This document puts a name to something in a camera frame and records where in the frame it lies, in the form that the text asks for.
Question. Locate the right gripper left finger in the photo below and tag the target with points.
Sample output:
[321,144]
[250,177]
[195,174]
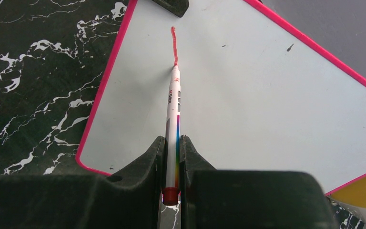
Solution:
[127,199]

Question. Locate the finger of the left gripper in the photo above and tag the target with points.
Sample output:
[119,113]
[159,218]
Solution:
[176,7]

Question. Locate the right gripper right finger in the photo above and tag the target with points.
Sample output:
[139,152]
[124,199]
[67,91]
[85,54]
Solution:
[248,199]

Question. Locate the white marker pen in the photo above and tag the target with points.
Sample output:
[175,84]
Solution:
[172,141]

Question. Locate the pink framed whiteboard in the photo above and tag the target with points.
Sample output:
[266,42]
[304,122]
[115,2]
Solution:
[256,94]

